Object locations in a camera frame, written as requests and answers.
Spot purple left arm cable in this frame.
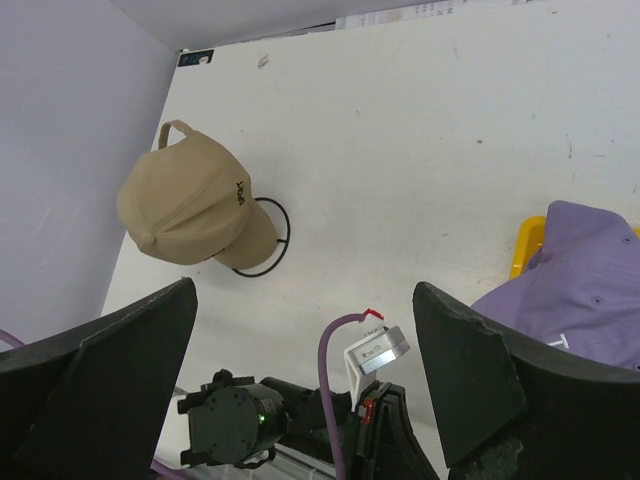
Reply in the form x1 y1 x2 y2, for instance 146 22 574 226
149 308 386 480

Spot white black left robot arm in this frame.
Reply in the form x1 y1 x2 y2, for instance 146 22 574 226
177 370 437 479

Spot black wire hat stand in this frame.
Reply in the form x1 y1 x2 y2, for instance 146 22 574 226
213 196 292 279

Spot beige R baseball cap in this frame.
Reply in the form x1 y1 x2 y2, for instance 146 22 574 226
117 120 254 265

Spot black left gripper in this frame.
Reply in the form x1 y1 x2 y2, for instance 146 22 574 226
344 382 438 480

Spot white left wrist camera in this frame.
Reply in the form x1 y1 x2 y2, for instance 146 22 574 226
344 326 410 412

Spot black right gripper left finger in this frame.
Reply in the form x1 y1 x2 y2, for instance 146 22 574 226
1 278 198 479

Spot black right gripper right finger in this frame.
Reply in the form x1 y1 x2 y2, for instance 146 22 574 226
413 282 639 479

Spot yellow plastic tray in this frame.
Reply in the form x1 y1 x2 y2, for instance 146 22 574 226
509 209 639 280

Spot lavender LA baseball cap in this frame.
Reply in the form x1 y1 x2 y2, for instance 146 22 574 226
472 201 639 371

